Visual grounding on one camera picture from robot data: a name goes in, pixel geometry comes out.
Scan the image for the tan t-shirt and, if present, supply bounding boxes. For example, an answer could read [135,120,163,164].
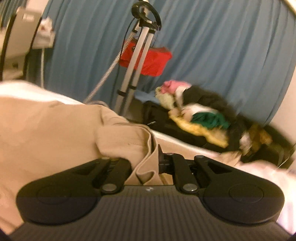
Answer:
[1,97,163,233]

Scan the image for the pile of mixed clothes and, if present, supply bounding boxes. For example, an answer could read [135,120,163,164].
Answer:
[143,80,273,156]

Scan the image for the dark sofa armchair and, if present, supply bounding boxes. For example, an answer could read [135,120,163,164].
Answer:
[241,124,295,168]

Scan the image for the pastel bed duvet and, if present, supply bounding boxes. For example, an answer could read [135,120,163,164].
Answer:
[1,81,295,233]

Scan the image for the teal curtain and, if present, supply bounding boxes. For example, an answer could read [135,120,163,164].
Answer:
[43,1,295,124]

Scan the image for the red cloth on stand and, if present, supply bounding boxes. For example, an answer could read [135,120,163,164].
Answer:
[119,38,172,77]

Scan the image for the white dressing desk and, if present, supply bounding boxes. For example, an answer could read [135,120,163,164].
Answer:
[1,28,55,49]

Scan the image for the grey desk chair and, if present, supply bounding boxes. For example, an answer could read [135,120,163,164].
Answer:
[1,7,42,81]

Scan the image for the garment steamer stand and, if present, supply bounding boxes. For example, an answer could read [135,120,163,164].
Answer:
[83,1,162,116]

